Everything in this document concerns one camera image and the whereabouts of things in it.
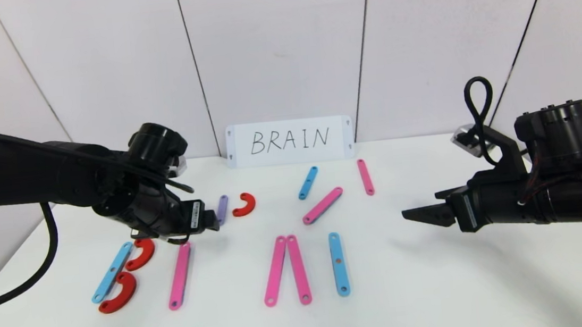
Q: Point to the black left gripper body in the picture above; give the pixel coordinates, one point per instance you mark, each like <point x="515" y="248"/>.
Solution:
<point x="196" y="215"/>

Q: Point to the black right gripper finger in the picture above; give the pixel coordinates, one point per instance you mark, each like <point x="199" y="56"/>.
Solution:
<point x="451" y="194"/>
<point x="435" y="215"/>

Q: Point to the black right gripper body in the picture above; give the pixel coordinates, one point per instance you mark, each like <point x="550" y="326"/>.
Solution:
<point x="467" y="210"/>

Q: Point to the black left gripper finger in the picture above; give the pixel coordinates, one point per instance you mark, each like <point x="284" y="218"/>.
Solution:
<point x="210" y="225"/>
<point x="209" y="215"/>

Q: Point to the short purple bar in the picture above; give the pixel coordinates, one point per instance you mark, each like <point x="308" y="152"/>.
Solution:
<point x="223" y="205"/>

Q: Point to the red C-shaped piece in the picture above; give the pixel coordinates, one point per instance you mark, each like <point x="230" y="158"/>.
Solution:
<point x="250" y="204"/>
<point x="127" y="294"/>
<point x="145" y="255"/>

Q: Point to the pink bar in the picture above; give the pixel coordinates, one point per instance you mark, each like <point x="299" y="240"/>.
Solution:
<point x="299" y="269"/>
<point x="180" y="275"/>
<point x="365" y="177"/>
<point x="276" y="272"/>
<point x="323" y="205"/>

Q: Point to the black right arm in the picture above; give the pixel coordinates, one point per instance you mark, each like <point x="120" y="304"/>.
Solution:
<point x="560" y="129"/>

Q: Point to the black and orange left arm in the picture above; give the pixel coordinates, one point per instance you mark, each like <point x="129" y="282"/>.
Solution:
<point x="14" y="174"/>

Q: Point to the white BRAIN sign card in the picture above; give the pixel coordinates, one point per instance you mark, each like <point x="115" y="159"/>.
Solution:
<point x="287" y="126"/>

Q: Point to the long blue bar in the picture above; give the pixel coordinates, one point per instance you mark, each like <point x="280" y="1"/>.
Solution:
<point x="112" y="273"/>

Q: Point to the short blue bar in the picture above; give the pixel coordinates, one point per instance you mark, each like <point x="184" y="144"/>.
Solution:
<point x="308" y="184"/>

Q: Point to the blue bar with orange hole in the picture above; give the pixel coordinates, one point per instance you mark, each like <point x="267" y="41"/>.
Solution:
<point x="339" y="273"/>

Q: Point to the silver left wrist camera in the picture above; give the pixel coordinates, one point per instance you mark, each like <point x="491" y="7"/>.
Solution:
<point x="178" y="166"/>

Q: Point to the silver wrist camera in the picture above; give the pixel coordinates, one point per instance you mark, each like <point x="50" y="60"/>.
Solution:
<point x="178" y="166"/>
<point x="465" y="138"/>

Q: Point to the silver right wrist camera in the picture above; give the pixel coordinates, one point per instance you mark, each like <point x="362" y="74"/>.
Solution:
<point x="465" y="138"/>

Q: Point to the black right camera bracket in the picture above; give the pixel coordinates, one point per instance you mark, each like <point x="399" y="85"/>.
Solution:
<point x="506" y="153"/>

